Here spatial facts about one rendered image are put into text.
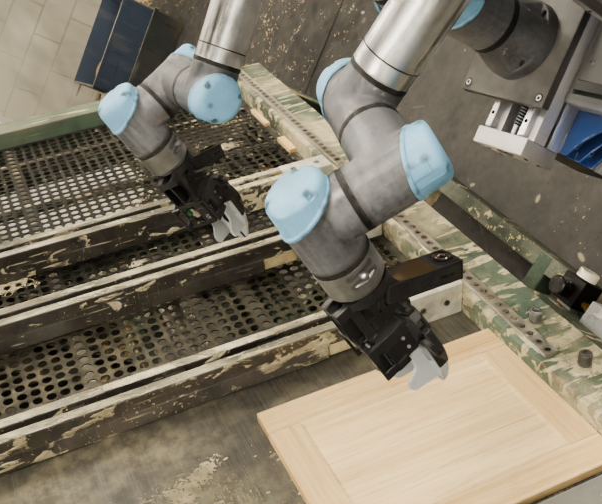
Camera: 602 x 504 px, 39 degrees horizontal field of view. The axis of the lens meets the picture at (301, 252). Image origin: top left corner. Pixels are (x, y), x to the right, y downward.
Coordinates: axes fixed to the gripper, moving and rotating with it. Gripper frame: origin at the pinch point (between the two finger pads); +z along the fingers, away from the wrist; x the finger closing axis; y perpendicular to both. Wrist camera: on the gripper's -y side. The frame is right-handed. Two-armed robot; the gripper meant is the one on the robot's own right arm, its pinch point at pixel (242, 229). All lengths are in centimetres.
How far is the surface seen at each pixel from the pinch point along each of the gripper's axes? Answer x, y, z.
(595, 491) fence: 49, 41, 40
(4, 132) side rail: -101, -74, -10
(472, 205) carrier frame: -2, -99, 95
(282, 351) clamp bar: -0.5, 15.2, 18.5
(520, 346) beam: 37, 9, 41
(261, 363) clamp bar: -3.9, 17.8, 17.3
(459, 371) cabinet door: 26.2, 13.9, 37.5
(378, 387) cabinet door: 14.2, 19.7, 29.5
